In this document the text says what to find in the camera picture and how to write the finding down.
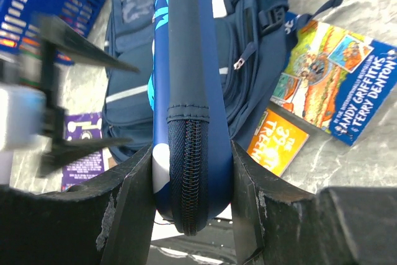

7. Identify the purple paperback book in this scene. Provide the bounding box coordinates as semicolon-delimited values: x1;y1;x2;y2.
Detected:
61;112;109;191

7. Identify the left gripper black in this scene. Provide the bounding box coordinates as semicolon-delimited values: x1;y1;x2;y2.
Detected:
38;15;140;177

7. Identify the blue paperback book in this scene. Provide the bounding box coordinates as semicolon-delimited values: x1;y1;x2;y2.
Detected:
271;12;396;145

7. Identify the blue monster pencil case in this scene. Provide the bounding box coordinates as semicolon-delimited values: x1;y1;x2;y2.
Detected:
148;0;233;236

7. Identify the orange treehouse paperback book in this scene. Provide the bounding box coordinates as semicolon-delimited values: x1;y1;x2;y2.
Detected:
247;109;310;176

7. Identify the navy blue student backpack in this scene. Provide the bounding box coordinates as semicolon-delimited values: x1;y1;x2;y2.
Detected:
100;0;348;165

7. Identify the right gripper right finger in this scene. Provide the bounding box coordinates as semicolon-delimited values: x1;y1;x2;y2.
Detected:
231;143;396;264

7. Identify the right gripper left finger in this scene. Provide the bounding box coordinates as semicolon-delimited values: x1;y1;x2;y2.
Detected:
1;146;155;264

